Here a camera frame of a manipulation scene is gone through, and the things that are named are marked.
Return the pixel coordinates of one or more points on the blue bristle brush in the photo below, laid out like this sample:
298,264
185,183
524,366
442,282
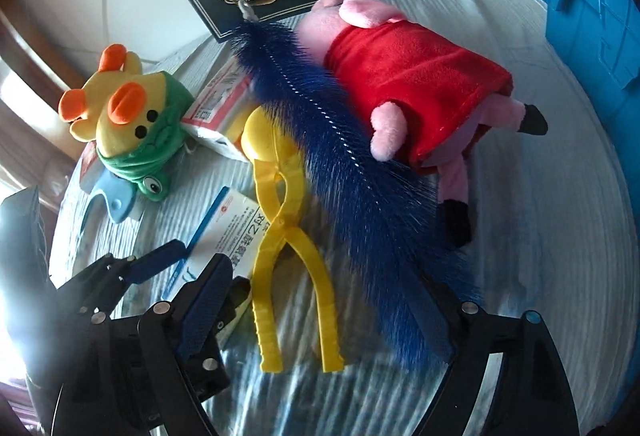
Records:
340,151

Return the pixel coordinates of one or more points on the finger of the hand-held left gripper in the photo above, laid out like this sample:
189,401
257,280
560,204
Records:
215,381
155,261

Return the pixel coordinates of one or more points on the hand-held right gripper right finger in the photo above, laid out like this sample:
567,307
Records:
475,331

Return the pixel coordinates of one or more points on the white blue medicine box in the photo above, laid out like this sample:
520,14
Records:
225,226

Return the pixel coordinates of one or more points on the yellow plastic snowball clip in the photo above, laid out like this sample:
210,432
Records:
267,141

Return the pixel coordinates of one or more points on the pink pig plush red dress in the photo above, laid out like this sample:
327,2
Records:
415,86

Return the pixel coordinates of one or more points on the light blue striped bedsheet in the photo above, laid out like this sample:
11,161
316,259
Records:
550,216

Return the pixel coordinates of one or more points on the yellow duck plush green hood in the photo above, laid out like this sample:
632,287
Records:
135,116

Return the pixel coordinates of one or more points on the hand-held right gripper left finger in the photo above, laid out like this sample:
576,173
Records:
205,311

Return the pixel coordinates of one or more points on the red white box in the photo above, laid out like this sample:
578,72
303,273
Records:
87,163
220,111

